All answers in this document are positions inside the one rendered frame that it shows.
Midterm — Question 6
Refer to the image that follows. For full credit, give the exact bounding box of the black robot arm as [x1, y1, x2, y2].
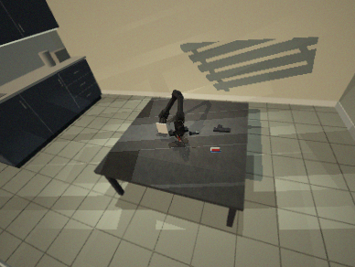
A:
[158, 90, 185, 137]

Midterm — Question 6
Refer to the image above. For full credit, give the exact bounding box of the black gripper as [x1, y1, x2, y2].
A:
[168, 126, 188, 137]

